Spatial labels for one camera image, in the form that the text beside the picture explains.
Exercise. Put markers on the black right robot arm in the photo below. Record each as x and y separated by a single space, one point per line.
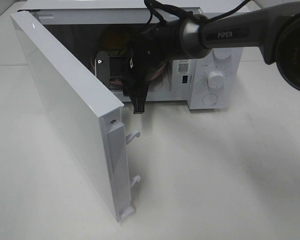
181 35

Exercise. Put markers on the pink round plate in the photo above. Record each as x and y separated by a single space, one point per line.
117 82

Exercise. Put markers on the white warning label sticker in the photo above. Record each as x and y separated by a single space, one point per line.
183 66

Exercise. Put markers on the white microwave oven body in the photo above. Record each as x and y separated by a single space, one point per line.
58 38

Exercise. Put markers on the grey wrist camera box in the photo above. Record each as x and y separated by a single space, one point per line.
110 68

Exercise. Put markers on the upper white power knob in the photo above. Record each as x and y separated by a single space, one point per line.
222 53

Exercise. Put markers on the white microwave door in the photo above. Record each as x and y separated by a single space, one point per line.
85 112

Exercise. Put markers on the white round door button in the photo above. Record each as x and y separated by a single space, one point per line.
210 99

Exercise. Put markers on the toy burger with lettuce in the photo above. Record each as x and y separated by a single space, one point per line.
114 39

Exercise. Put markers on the white timer knob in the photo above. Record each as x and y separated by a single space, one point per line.
215 79

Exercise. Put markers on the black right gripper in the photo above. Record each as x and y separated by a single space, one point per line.
148 51

